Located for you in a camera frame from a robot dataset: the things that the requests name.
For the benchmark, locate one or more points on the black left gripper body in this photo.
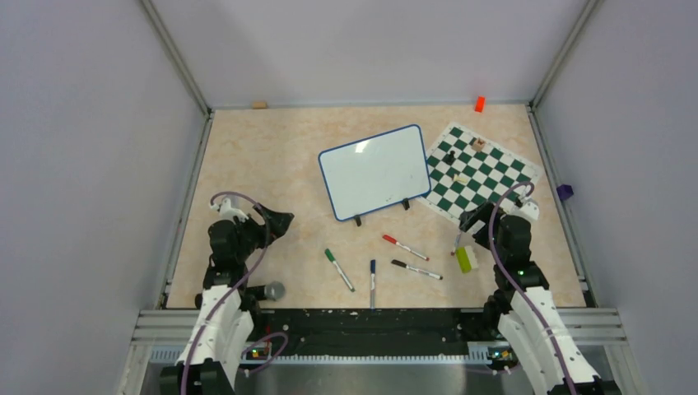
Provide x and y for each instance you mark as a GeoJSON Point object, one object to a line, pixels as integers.
{"type": "Point", "coordinates": [251, 234]}

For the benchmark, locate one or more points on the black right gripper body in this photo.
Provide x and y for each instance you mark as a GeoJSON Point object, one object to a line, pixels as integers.
{"type": "Point", "coordinates": [497, 249]}

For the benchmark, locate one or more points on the red whiteboard marker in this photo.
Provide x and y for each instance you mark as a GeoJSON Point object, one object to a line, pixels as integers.
{"type": "Point", "coordinates": [394, 241]}

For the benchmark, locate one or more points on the blue framed whiteboard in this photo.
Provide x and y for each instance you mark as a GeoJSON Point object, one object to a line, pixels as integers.
{"type": "Point", "coordinates": [375, 172]}

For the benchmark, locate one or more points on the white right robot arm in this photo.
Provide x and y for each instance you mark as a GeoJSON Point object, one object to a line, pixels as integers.
{"type": "Point", "coordinates": [522, 309]}

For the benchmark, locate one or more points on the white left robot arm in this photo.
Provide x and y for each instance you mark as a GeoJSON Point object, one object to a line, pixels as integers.
{"type": "Point", "coordinates": [228, 307]}

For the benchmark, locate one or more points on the purple whiteboard marker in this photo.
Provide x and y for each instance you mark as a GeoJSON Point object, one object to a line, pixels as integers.
{"type": "Point", "coordinates": [456, 243]}

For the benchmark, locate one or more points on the green whiteboard marker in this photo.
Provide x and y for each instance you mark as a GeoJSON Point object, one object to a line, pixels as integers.
{"type": "Point", "coordinates": [343, 275]}

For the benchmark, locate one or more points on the black whiteboard marker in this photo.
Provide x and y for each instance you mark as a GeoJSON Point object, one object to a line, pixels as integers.
{"type": "Point", "coordinates": [408, 267]}

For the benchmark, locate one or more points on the blue whiteboard marker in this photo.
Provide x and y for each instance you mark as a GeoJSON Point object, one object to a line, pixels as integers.
{"type": "Point", "coordinates": [373, 284]}

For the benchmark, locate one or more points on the green white toy brick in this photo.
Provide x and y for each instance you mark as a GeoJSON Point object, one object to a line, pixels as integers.
{"type": "Point", "coordinates": [466, 258]}

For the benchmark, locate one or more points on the light wooden chess piece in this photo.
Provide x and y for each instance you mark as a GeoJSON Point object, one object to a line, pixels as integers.
{"type": "Point", "coordinates": [461, 179]}

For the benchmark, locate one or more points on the green white chess mat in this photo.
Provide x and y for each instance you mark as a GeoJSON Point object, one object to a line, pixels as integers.
{"type": "Point", "coordinates": [498, 172]}

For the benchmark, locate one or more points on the black microphone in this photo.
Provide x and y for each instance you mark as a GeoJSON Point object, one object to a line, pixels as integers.
{"type": "Point", "coordinates": [250, 295]}

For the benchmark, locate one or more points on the purple object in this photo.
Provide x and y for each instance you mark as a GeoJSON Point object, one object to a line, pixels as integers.
{"type": "Point", "coordinates": [565, 192]}

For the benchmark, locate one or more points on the orange block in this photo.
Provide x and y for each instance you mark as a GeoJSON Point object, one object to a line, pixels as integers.
{"type": "Point", "coordinates": [480, 104]}

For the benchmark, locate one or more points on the wooden cork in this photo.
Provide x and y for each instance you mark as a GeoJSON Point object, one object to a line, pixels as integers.
{"type": "Point", "coordinates": [259, 105]}

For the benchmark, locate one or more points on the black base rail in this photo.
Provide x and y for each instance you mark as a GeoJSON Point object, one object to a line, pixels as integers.
{"type": "Point", "coordinates": [376, 332]}

